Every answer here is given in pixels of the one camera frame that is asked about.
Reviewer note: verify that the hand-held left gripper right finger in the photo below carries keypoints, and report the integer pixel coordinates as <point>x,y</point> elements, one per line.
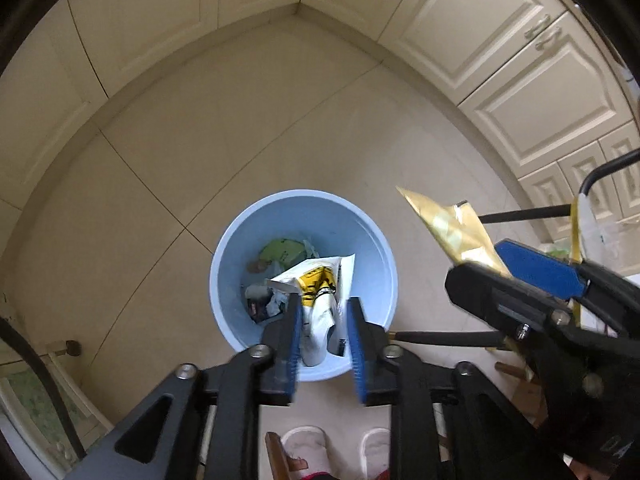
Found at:
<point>357,355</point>

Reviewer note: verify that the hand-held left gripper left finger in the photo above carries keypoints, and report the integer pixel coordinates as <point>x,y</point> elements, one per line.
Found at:
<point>292,350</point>

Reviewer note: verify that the white framed floral panel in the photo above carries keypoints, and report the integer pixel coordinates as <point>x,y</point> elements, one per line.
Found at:
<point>35,410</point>

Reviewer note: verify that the white slipper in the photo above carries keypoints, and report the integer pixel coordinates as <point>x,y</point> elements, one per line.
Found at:
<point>305,447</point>

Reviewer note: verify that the dark wrapper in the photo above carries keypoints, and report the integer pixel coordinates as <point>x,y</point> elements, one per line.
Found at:
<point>257,305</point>

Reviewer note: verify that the wooden stool leg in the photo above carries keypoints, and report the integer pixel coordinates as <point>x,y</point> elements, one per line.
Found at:
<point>520,385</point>

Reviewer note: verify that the cream stove base cabinets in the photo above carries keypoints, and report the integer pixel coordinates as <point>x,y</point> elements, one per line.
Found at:
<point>475,45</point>

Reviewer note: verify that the gold foil wrapper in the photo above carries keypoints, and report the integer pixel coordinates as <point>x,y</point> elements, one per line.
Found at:
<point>450,225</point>

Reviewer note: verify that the green wrapper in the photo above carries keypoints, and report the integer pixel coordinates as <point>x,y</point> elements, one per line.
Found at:
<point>281,251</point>

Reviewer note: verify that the white and yellow packet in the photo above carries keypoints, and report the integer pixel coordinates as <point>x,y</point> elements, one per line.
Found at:
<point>320,310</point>

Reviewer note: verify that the door stopper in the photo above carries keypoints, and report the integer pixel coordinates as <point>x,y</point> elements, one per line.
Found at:
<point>67,347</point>

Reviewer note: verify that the blue plastic bin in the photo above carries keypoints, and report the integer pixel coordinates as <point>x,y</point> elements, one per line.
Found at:
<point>345,220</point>

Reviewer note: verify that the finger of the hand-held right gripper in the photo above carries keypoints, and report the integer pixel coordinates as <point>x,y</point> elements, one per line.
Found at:
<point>480,285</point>
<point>537,265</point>

